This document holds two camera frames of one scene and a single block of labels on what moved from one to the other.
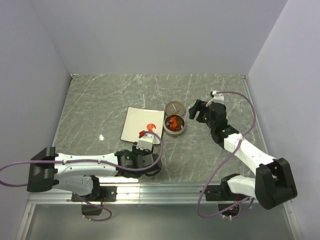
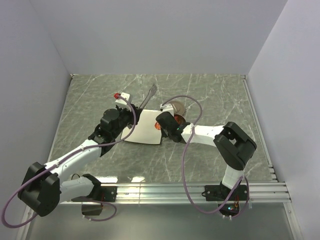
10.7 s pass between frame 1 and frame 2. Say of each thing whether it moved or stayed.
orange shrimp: moved
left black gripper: moved
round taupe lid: stayed
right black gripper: moved
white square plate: stayed
